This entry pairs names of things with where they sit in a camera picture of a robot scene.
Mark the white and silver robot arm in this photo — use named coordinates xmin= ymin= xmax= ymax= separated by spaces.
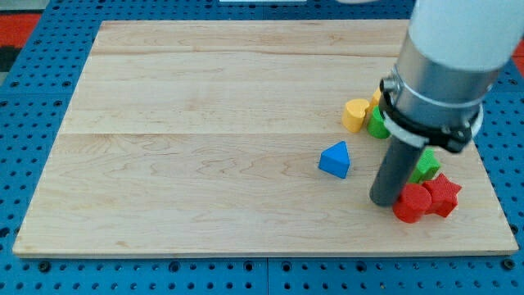
xmin=395 ymin=0 xmax=523 ymax=128

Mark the yellow block behind arm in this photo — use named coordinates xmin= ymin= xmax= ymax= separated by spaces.
xmin=369 ymin=88 xmax=382 ymax=111

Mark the blue triangle block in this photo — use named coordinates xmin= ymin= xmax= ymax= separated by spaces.
xmin=318 ymin=141 xmax=350 ymax=179

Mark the wooden board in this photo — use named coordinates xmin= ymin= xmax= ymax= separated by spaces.
xmin=12 ymin=20 xmax=518 ymax=259

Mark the yellow heart block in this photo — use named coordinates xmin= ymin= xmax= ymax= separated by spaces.
xmin=341 ymin=98 xmax=369 ymax=133

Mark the green cylinder block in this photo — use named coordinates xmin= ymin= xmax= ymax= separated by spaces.
xmin=367 ymin=106 xmax=391 ymax=139

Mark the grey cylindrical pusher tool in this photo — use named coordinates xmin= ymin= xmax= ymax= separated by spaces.
xmin=369 ymin=137 xmax=423 ymax=207

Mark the red cylinder block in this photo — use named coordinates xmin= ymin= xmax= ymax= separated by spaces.
xmin=392 ymin=183 xmax=431 ymax=224

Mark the green star block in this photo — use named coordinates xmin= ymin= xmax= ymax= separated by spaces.
xmin=409 ymin=147 xmax=440 ymax=184

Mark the red star block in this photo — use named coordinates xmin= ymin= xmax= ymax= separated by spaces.
xmin=422 ymin=173 xmax=462 ymax=218

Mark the black clamp ring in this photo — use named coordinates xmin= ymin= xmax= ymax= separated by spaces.
xmin=378 ymin=75 xmax=484 ymax=154

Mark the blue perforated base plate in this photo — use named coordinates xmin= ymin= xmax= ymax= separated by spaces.
xmin=1 ymin=0 xmax=523 ymax=294

